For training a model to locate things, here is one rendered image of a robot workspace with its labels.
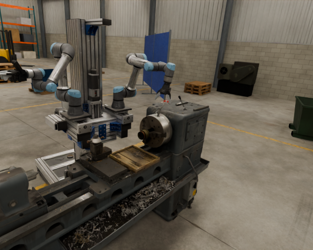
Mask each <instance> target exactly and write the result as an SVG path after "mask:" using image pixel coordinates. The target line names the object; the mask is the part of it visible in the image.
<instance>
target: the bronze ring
mask: <svg viewBox="0 0 313 250"><path fill-rule="evenodd" d="M148 137H149V131H148V130H146V129H143V130H142V131H140V132H138V138H139V139H140V140H142V139H148Z"/></svg>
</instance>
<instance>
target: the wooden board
mask: <svg viewBox="0 0 313 250"><path fill-rule="evenodd" d="M130 148H131V149H132V148H133V149H132V150H131V149H130ZM129 149H130V150H129ZM134 150H135V151H137V152H134ZM108 157H109V158H110V159H112V160H114V161H115V162H118V163H119V164H121V165H122V166H124V167H126V168H127V169H128V170H130V171H132V172H133V173H135V174H137V173H139V172H140V171H142V170H144V169H146V168H148V167H150V166H152V165H153V164H155V163H157V162H159V161H160V157H158V156H156V155H153V154H152V153H149V152H147V151H145V150H143V149H141V148H139V147H137V146H135V145H133V144H132V145H130V146H128V147H124V148H122V149H119V150H117V151H114V152H112V154H110V155H108ZM152 159H153V160H152Z"/></svg>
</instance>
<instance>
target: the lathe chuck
mask: <svg viewBox="0 0 313 250"><path fill-rule="evenodd" d="M147 118H148V121H149V123H150V126H151V127H152V128H151V129H148V131H149V132H151V131H157V132H161V133H166V137H161V138H157V137H155V138H154V137H151V138H150V139H149V141H148V143H147V145H148V146H150V147H152V148H157V147H160V146H162V145H163V144H166V143H167V142H168V140H169V138H170V127H169V124H168V122H167V121H166V119H165V118H164V117H163V116H161V115H159V117H157V114H152V115H148V116H147ZM142 125H143V122H142V121H141V123H140V131H142V128H143V126H142Z"/></svg>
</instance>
